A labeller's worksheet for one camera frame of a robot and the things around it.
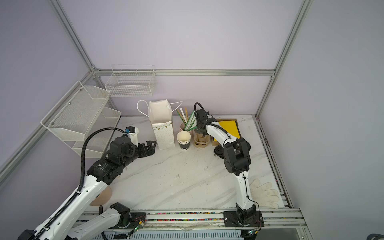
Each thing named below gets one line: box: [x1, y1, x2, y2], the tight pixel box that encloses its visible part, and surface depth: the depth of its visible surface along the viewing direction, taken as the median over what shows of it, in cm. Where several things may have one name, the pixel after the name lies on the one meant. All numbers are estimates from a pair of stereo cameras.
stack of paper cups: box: [176, 130, 191, 150], surface depth 97 cm
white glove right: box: [249, 178, 280, 209], surface depth 83 cm
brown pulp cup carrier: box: [193, 132, 211, 148], surface depth 100 cm
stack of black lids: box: [214, 145, 224, 159], surface depth 100 cm
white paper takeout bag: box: [136, 99, 184, 150], surface depth 92 cm
